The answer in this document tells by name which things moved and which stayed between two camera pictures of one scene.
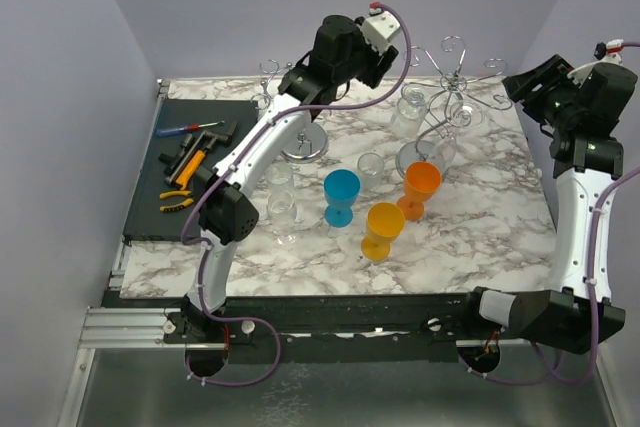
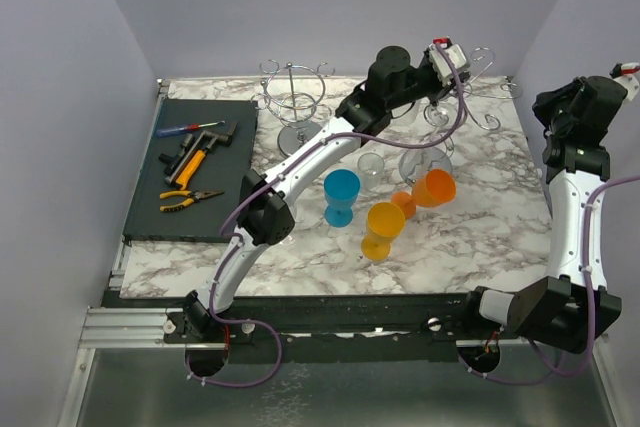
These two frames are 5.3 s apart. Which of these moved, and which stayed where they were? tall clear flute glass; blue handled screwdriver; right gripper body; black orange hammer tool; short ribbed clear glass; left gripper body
Moved: left gripper body; tall clear flute glass
Stayed: blue handled screwdriver; right gripper body; black orange hammer tool; short ribbed clear glass
